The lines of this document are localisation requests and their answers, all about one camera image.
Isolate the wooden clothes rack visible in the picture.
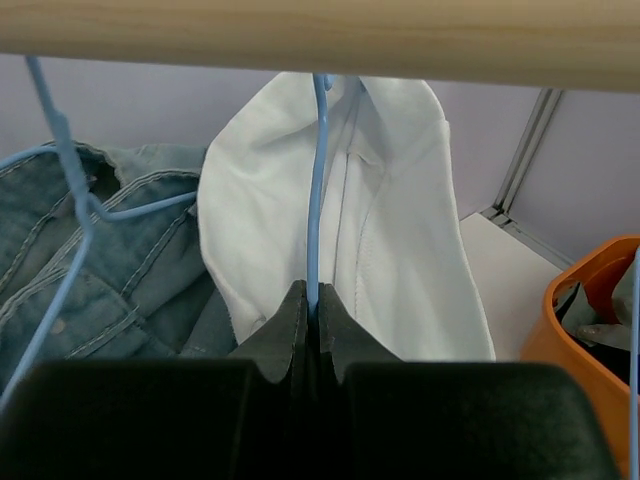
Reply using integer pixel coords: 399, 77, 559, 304
1, 1, 639, 92

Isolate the light blue denim garment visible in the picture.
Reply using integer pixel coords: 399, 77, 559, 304
1, 143, 236, 381

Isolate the orange plastic basket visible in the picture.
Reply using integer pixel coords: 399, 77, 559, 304
520, 235, 639, 474

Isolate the blue hanger with denim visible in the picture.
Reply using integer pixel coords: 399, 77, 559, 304
1, 57, 211, 400

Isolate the blue hanger with shirt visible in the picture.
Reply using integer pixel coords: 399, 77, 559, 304
303, 74, 362, 317

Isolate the white shirt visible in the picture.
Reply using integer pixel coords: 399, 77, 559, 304
197, 72, 495, 361

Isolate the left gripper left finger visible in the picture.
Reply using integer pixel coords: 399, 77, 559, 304
1, 282, 306, 479

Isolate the grey pleated skirt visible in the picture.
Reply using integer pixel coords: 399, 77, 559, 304
553, 251, 634, 353

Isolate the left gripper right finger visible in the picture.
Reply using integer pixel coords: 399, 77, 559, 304
317, 285, 621, 479

